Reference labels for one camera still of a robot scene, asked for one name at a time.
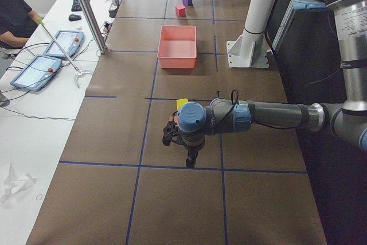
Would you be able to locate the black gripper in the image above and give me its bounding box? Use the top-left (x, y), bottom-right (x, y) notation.
top-left (162, 121), bottom-right (205, 168)

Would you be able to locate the purple foam block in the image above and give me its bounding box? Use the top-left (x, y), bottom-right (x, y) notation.
top-left (182, 0), bottom-right (193, 6)

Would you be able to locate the yellow-green foam block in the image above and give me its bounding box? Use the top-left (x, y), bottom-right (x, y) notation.
top-left (176, 98), bottom-right (189, 110)

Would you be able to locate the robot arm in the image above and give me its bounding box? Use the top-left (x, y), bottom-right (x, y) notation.
top-left (162, 0), bottom-right (366, 168)

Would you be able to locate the pink plastic bin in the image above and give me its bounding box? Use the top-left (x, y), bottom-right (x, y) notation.
top-left (157, 25), bottom-right (197, 69)

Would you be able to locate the red foam block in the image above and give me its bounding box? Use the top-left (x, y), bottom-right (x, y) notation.
top-left (175, 5), bottom-right (186, 17)

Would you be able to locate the black computer mouse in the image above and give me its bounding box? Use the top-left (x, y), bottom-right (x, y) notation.
top-left (68, 14), bottom-right (81, 22)

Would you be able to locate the reacher grabber stick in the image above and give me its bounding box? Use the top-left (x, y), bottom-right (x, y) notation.
top-left (37, 17), bottom-right (93, 88)

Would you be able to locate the far teach pendant tablet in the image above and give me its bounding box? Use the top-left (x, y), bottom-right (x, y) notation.
top-left (44, 30), bottom-right (84, 59)

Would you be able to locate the teach pendant tablet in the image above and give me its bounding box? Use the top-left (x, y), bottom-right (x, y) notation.
top-left (44, 30), bottom-right (84, 59)
top-left (10, 55), bottom-right (62, 91)

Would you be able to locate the near teach pendant tablet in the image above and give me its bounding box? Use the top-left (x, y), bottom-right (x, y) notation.
top-left (10, 55), bottom-right (62, 91)

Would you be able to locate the crumpled white tissue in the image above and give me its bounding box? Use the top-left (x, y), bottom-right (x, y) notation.
top-left (1, 163), bottom-right (37, 205)

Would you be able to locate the seated person in black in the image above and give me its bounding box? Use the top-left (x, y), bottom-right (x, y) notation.
top-left (1, 0), bottom-right (40, 49)

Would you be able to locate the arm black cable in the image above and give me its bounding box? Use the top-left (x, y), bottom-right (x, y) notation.
top-left (212, 89), bottom-right (299, 130)

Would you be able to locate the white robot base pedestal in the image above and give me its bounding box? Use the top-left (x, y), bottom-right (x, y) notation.
top-left (227, 0), bottom-right (275, 68)

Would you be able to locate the aluminium frame post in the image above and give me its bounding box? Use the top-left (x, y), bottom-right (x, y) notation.
top-left (79, 0), bottom-right (107, 55)

